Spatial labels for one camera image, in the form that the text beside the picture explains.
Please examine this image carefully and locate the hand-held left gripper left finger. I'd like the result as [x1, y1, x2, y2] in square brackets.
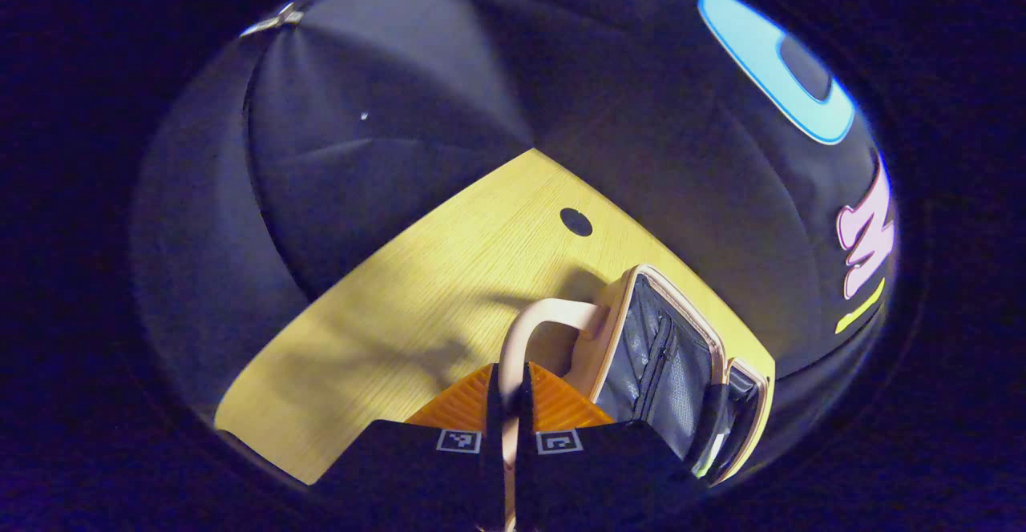
[315, 362, 507, 532]

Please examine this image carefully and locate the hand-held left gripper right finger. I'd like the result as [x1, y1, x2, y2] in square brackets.
[518, 362, 708, 532]

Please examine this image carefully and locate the pink suitcase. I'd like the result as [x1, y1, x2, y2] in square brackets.
[495, 264, 772, 532]

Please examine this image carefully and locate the black backdrop cloth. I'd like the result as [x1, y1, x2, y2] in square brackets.
[132, 0, 899, 453]

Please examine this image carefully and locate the small white clip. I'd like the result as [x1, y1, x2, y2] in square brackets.
[240, 2, 305, 38]

